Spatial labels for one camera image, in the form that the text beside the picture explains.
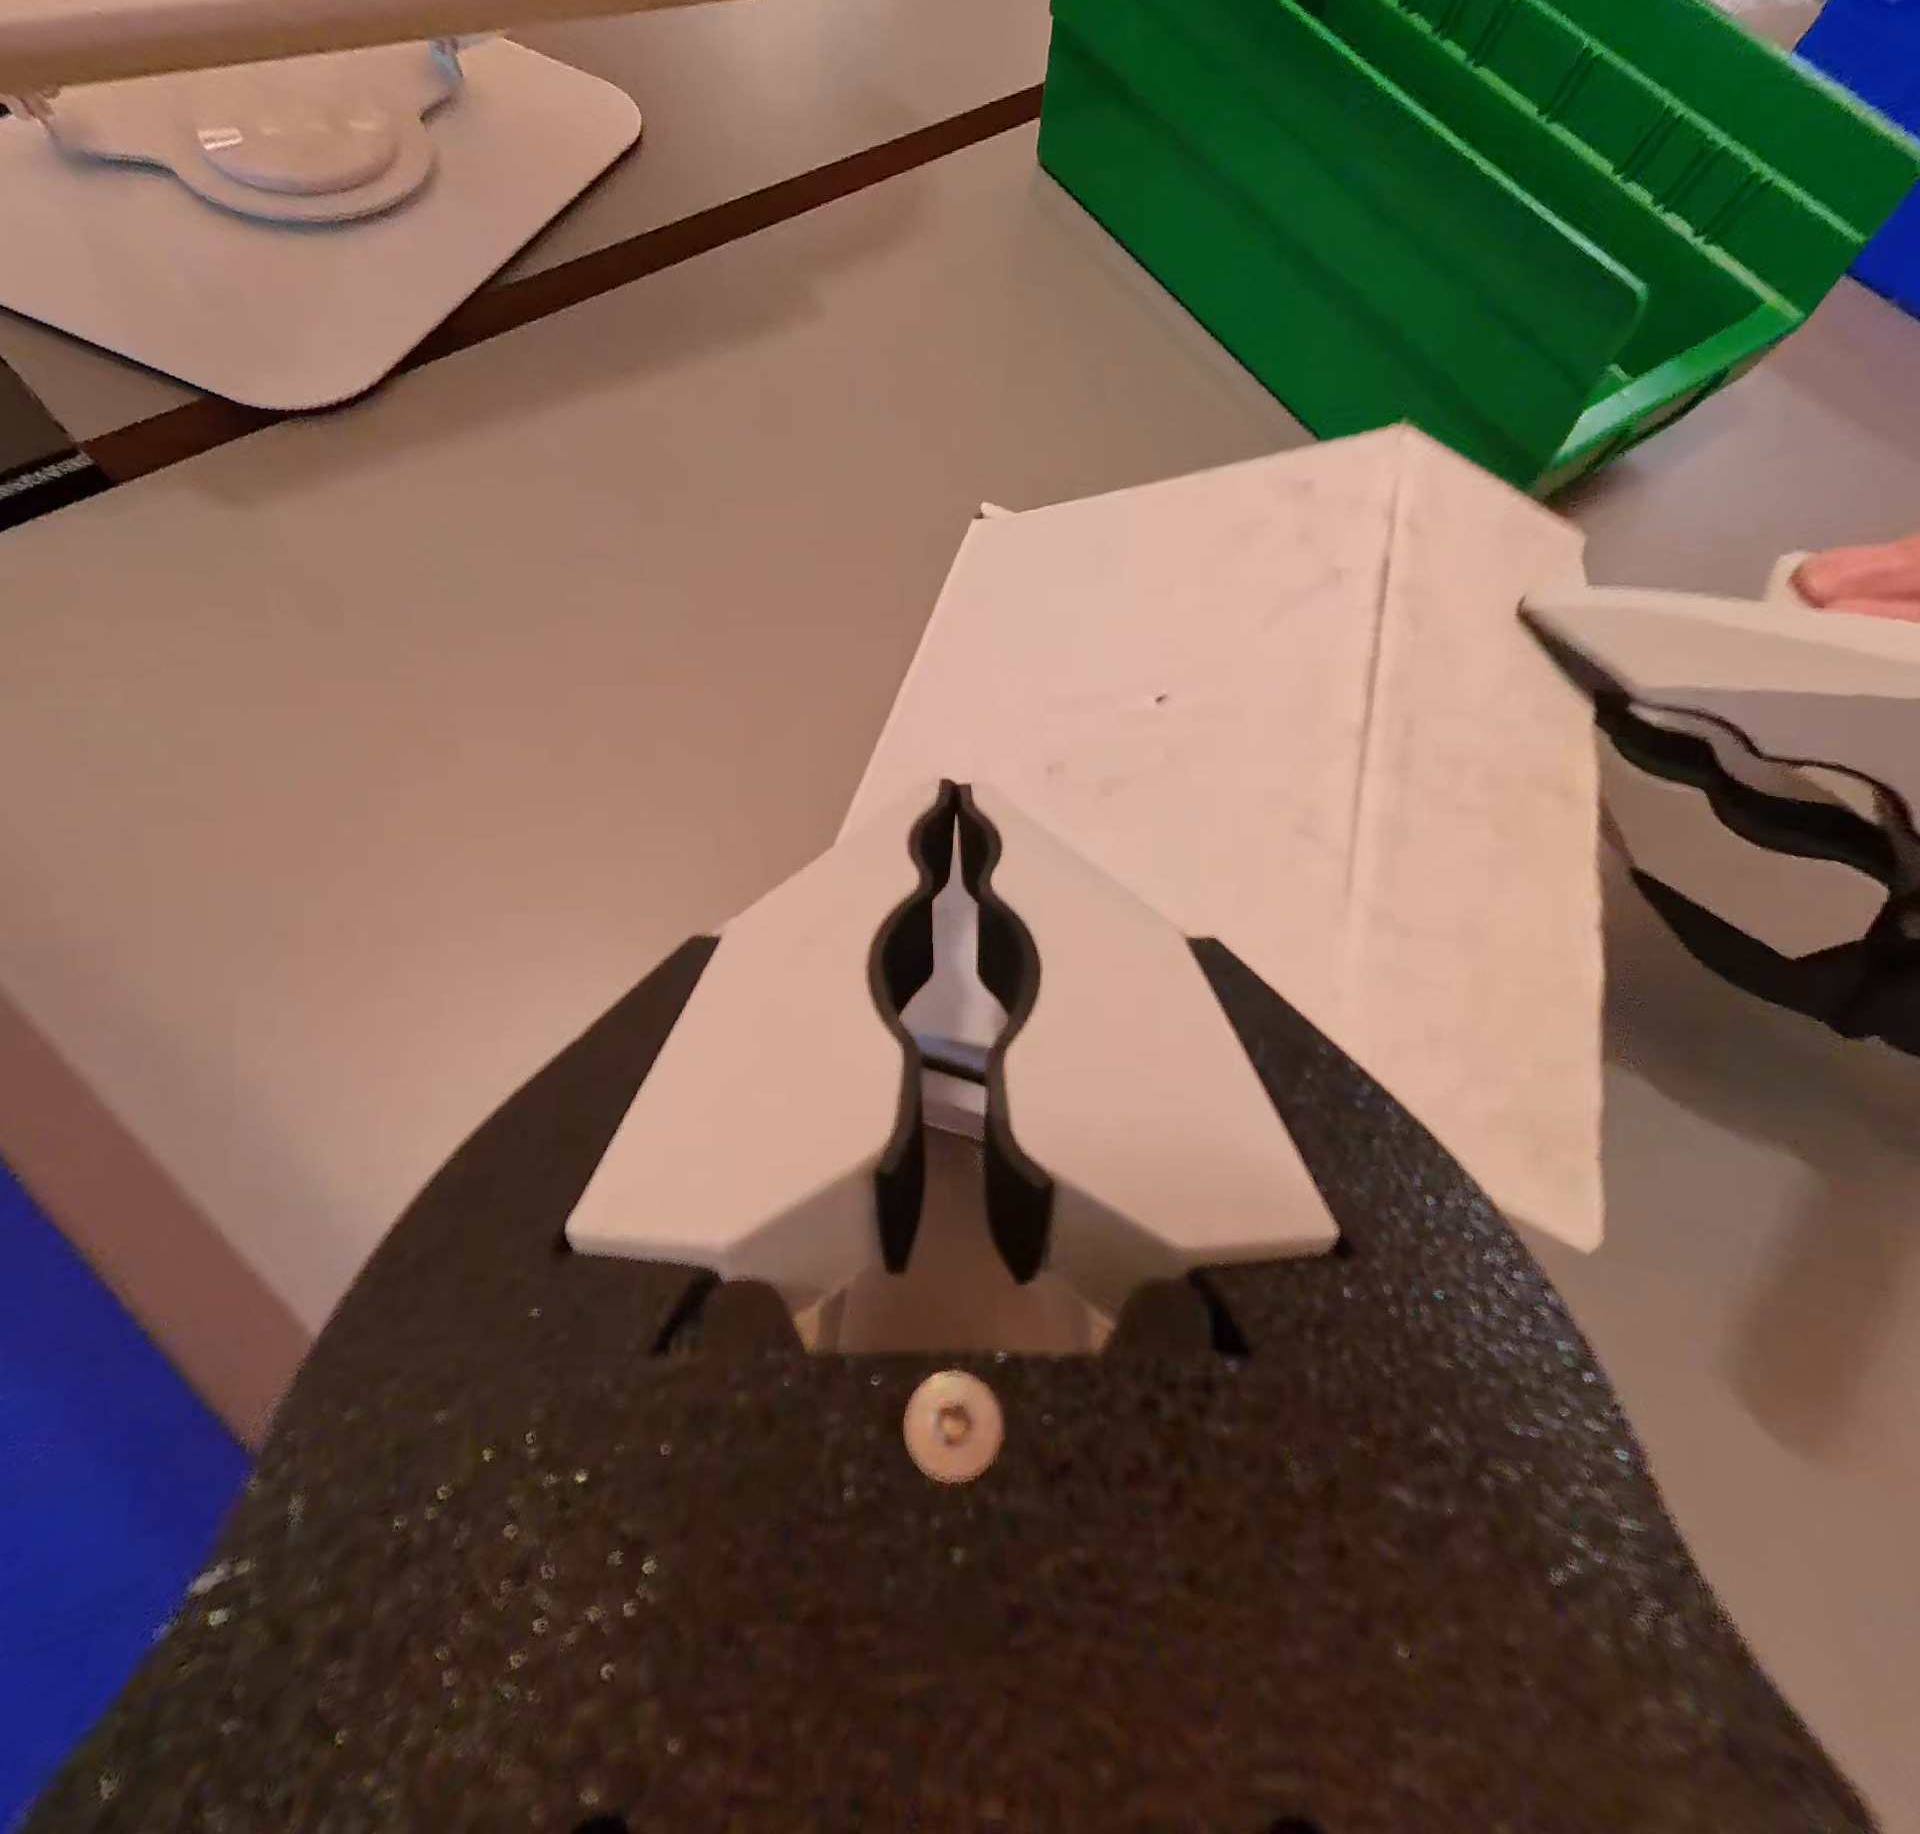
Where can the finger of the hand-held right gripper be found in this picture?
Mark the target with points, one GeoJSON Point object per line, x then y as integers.
{"type": "Point", "coordinates": [1739, 874]}
{"type": "Point", "coordinates": [1772, 666]}

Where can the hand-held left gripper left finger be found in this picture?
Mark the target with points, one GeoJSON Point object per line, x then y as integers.
{"type": "Point", "coordinates": [750, 1084]}

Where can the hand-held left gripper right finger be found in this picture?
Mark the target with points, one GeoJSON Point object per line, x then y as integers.
{"type": "Point", "coordinates": [1171, 1099]}

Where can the white cardboard mailer box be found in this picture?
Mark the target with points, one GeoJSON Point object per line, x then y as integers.
{"type": "Point", "coordinates": [1230, 695]}

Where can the green plastic bin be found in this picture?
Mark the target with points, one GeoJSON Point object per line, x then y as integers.
{"type": "Point", "coordinates": [1274, 154]}

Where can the blue plastic bin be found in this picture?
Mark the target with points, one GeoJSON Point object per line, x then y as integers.
{"type": "Point", "coordinates": [91, 1414]}

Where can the person's right hand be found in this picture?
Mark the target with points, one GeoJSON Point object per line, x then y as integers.
{"type": "Point", "coordinates": [1869, 573]}

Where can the instruction sheet on stand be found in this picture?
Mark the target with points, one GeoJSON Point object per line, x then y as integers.
{"type": "Point", "coordinates": [299, 243]}

